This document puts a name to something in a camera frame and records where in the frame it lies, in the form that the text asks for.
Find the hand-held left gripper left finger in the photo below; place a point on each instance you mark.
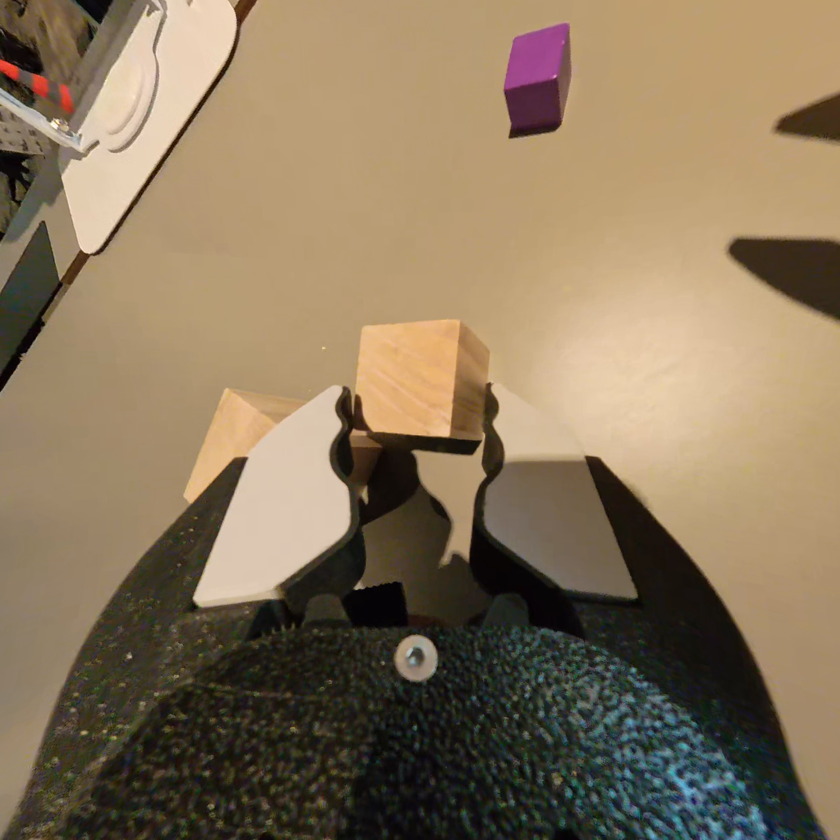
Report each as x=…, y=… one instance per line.
x=282, y=512

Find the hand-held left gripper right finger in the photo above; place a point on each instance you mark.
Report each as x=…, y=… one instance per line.
x=558, y=525

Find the large wooden cube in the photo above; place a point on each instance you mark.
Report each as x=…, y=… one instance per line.
x=229, y=433

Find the medium wooden cube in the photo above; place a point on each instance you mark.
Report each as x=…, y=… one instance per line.
x=413, y=380

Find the purple cube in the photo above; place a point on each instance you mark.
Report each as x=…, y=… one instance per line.
x=535, y=79

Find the black table panel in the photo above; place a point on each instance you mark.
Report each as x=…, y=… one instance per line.
x=29, y=308

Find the white document stand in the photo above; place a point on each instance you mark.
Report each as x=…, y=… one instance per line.
x=151, y=131

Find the printed paper sheet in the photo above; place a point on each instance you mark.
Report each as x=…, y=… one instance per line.
x=19, y=134

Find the striped traffic cone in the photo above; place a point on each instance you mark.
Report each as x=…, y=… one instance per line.
x=39, y=88

